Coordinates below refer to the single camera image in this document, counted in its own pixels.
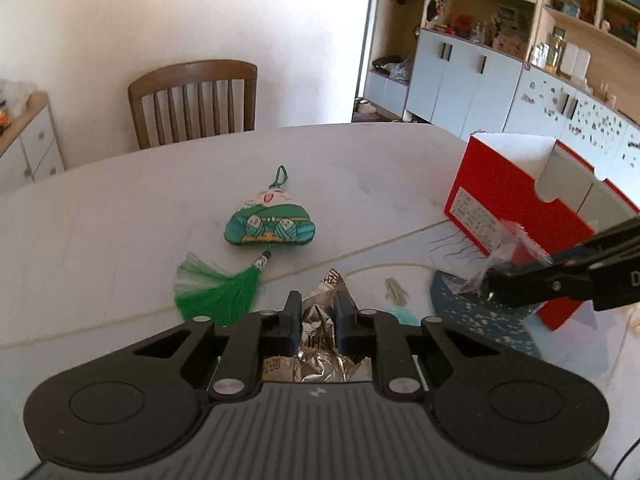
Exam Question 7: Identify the silver foil snack bag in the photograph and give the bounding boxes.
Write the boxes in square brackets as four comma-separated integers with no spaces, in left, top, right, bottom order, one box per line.
[262,269,372,384]

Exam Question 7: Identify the black item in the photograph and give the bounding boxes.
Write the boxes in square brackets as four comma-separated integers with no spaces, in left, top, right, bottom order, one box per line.
[450,220,552,300]

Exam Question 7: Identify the red white cardboard box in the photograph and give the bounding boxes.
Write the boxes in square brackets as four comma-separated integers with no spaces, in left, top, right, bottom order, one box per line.
[445,132,639,330]

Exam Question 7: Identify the green sachet with tassel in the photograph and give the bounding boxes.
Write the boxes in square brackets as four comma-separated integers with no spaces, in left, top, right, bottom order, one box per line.
[174,165,316,326]

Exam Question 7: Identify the white kitchen cabinets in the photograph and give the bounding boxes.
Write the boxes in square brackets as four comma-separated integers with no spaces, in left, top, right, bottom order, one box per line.
[363,30,639,200]

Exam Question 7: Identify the wooden chair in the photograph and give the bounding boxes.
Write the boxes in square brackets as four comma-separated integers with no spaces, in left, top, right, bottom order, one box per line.
[128,60,258,150]

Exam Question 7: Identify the wooden shelf unit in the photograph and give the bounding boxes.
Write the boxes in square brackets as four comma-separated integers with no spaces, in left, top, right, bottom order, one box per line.
[364,0,639,119]

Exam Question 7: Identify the wooden top sideboard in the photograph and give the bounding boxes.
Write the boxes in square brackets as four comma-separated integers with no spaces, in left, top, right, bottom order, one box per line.
[0,91,65,193]

